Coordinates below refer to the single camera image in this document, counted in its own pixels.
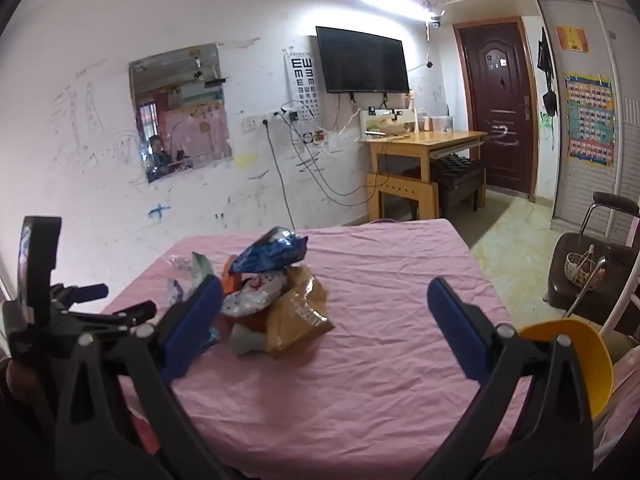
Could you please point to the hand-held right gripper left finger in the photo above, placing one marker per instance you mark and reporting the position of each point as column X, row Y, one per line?
column 192, row 325

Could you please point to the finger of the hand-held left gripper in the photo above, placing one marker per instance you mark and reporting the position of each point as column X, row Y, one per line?
column 127, row 314
column 82, row 292

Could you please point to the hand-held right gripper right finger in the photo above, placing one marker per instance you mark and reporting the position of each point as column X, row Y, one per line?
column 457, row 330

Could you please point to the blue white wrapper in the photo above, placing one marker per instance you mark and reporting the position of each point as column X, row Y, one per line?
column 176, row 292

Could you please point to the grey wrapper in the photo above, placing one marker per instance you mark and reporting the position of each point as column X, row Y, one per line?
column 249, row 341

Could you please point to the orange wrapper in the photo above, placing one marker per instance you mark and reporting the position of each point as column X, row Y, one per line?
column 231, row 280

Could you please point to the green white wrapper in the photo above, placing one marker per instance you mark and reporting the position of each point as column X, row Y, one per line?
column 202, row 265

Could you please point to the clear plastic wrapper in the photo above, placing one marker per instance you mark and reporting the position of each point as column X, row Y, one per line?
column 177, row 262

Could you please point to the white printed wrapper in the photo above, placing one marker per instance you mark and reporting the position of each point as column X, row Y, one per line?
column 255, row 292

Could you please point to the brown paper bag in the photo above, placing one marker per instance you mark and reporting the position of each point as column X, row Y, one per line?
column 295, row 315

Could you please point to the blue snack bag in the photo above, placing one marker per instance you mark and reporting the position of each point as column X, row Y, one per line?
column 270, row 252

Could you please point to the yellow plastic bowl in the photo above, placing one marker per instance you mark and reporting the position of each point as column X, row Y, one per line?
column 585, row 360

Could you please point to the pink cloth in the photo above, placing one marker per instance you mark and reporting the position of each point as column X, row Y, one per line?
column 380, row 360

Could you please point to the brown chair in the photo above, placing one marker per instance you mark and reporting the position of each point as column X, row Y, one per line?
column 570, row 265

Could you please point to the black stool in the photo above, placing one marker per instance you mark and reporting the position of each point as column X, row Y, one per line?
column 457, row 175

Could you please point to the white wardrobe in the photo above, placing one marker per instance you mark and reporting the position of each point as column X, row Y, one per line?
column 590, row 200

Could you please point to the wooden desk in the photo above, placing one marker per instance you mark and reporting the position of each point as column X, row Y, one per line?
column 425, row 142

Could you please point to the clear plastic container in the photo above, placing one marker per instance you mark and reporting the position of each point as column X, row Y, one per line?
column 440, row 124

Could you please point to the white desk shelf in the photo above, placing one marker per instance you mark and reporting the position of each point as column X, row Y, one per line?
column 387, row 122

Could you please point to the dark brown door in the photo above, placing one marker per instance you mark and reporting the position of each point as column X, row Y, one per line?
column 497, row 105

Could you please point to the eye chart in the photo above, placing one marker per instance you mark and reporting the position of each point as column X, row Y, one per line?
column 302, row 85

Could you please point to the black hanging bag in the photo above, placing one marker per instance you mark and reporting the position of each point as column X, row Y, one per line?
column 545, row 60

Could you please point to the black television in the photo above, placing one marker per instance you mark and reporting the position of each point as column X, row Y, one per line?
column 362, row 60

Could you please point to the wall mirror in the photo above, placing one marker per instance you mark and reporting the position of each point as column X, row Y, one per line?
column 180, row 110

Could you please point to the wall socket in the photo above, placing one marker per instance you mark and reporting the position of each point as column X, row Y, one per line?
column 255, row 124

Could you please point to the colourful wall poster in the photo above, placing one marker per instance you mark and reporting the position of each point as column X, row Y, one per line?
column 590, row 120

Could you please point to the security camera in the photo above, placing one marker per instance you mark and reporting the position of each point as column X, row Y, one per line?
column 435, row 19

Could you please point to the orange wall poster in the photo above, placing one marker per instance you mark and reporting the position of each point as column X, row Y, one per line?
column 572, row 39

